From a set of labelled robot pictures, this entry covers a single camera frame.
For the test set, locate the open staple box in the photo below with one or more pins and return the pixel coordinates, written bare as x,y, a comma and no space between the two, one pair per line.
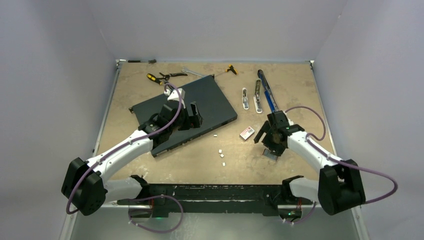
270,155

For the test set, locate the silver wrench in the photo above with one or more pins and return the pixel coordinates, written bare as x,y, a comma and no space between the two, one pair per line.
186,70

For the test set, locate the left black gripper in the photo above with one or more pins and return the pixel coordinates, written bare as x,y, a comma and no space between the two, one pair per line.
192,121

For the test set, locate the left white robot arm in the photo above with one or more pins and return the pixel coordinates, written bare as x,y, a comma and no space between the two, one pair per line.
84,181

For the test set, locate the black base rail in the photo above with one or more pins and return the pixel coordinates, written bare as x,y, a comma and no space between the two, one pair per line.
163,199

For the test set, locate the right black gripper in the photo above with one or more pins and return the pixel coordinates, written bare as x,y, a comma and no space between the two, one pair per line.
277,149

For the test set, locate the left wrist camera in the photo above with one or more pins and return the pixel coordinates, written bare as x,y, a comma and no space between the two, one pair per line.
175,95

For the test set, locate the red white staple box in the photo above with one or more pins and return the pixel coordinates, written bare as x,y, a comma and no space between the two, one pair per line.
247,133

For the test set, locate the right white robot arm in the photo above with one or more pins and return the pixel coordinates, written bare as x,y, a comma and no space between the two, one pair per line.
339,186

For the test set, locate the black tool at wall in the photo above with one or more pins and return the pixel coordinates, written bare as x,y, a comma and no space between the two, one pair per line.
152,61

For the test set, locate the blue stapler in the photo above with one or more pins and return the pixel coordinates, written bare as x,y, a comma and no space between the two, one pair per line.
267,91

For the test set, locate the black handled cutters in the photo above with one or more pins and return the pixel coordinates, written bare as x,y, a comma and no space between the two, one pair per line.
172,75

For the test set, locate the small yellow black screwdriver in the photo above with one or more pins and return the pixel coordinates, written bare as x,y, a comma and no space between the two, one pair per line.
230,68

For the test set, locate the dark flat network switch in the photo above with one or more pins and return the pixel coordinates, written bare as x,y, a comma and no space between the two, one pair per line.
213,106

